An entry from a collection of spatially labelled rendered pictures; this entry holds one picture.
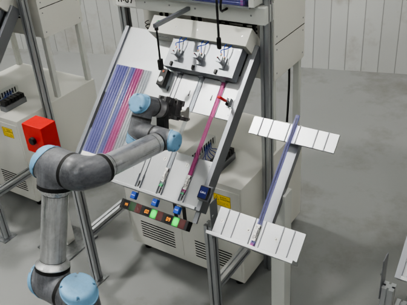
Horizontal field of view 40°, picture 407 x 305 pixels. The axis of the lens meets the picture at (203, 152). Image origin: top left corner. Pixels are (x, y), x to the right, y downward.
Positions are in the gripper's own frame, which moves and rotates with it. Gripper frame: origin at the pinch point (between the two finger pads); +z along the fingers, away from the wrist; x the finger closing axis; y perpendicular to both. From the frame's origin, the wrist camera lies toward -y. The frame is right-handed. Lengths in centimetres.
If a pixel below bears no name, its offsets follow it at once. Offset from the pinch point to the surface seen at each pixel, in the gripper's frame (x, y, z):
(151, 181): 5.7, -27.9, -5.5
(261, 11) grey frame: -24, 48, -2
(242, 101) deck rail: -21.0, 12.7, 5.6
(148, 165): 9.7, -22.1, -4.2
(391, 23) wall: -2, 116, 274
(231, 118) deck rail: -20.5, 4.8, 0.9
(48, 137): 79, -25, 6
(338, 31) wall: 39, 103, 270
